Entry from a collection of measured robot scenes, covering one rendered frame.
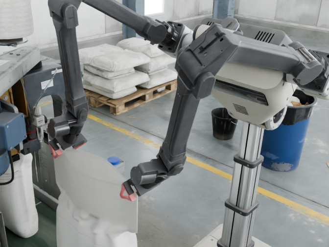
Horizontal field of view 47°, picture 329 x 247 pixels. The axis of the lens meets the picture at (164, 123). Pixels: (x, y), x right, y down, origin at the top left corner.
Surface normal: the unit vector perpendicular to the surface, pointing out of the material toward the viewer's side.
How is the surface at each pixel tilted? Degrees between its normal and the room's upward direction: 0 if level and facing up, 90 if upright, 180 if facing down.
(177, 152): 104
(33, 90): 90
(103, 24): 90
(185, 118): 116
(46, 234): 0
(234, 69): 40
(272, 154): 93
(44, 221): 0
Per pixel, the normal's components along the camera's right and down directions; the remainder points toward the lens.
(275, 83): -0.40, -0.50
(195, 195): 0.04, -0.90
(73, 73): 0.61, 0.51
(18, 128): 0.97, 0.14
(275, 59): 0.48, 0.70
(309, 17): -0.64, 0.31
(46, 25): 0.77, 0.29
